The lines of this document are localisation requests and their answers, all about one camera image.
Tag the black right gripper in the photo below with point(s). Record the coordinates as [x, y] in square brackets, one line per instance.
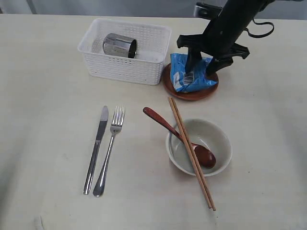
[217, 40]

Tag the blue snack bag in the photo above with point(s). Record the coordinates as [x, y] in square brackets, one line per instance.
[194, 81]

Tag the brown round plate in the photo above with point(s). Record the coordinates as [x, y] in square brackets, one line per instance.
[190, 96]

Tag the wooden chopstick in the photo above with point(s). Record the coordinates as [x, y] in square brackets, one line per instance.
[194, 153]
[187, 148]

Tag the speckled white bowl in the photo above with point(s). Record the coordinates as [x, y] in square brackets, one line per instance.
[206, 134]

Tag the white perforated plastic basket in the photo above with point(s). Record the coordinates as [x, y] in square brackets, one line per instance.
[145, 68]

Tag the brown wooden spoon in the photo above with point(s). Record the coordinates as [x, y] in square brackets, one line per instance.
[205, 157]

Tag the silver fork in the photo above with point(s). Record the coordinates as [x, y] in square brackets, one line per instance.
[115, 128]

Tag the silver table knife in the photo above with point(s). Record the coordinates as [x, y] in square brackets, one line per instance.
[100, 132]

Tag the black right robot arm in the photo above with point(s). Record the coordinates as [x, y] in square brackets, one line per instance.
[240, 12]

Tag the shiny metal tray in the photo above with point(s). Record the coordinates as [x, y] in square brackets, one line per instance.
[120, 46]

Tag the right wrist camera mount plate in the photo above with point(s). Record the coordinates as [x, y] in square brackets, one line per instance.
[206, 11]

